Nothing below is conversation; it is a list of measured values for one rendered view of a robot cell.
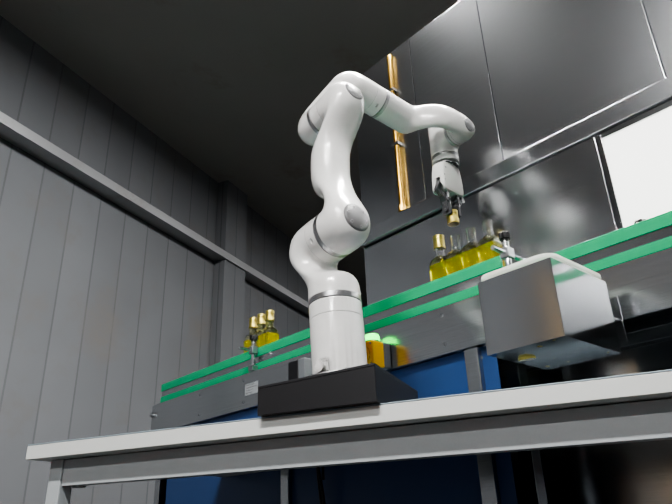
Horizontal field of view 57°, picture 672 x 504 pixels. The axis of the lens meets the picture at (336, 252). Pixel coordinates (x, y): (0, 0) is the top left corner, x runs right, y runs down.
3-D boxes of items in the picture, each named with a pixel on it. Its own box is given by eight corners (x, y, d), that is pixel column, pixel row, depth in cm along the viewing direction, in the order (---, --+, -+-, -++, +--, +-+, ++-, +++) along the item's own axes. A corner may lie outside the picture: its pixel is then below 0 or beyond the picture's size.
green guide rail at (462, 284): (506, 286, 148) (501, 256, 151) (504, 285, 148) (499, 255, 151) (162, 403, 266) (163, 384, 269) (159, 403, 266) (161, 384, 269)
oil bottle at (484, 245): (515, 309, 163) (503, 236, 171) (502, 305, 159) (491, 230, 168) (497, 314, 167) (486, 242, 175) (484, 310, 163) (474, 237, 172)
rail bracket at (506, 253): (542, 288, 150) (533, 242, 155) (502, 273, 140) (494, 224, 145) (531, 292, 152) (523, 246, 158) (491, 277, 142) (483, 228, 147)
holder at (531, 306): (633, 357, 128) (617, 287, 134) (565, 335, 111) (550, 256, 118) (559, 373, 140) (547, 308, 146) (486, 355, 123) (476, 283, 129)
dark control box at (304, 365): (325, 388, 184) (324, 360, 188) (304, 385, 179) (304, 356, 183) (308, 393, 190) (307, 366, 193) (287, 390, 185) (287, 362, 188)
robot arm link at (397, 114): (403, 69, 176) (478, 118, 190) (369, 99, 188) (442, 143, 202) (402, 92, 172) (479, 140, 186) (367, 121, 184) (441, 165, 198)
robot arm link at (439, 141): (466, 154, 191) (445, 168, 198) (461, 119, 196) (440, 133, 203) (446, 146, 186) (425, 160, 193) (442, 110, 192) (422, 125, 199)
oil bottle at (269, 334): (279, 381, 233) (279, 310, 244) (267, 379, 229) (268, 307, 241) (270, 384, 236) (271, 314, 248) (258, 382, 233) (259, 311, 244)
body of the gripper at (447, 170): (446, 174, 197) (450, 205, 193) (425, 163, 191) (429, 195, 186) (465, 164, 192) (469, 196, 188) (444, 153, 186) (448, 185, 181)
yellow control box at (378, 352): (392, 370, 166) (390, 343, 169) (372, 366, 161) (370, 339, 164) (373, 375, 170) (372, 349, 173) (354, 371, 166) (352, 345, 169)
